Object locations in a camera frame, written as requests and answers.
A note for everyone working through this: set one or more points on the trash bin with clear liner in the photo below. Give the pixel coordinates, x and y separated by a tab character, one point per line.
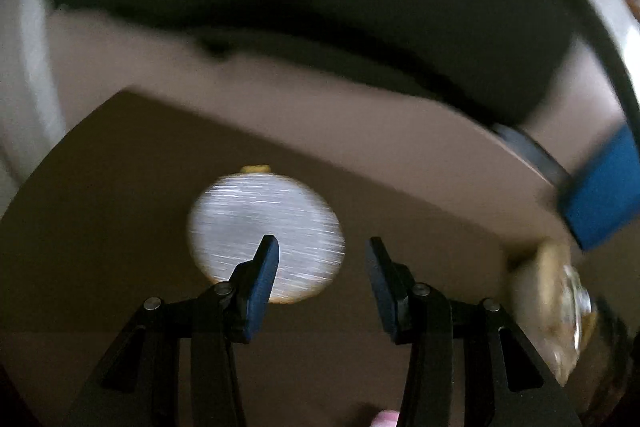
552	307

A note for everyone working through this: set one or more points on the person's left hand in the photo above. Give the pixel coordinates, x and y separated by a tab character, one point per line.
387	418

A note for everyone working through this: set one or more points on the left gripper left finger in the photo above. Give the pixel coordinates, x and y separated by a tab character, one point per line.
251	283

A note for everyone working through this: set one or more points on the round foil lid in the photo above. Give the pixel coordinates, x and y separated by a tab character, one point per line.
229	219

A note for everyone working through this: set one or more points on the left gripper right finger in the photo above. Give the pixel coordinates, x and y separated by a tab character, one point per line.
391	284

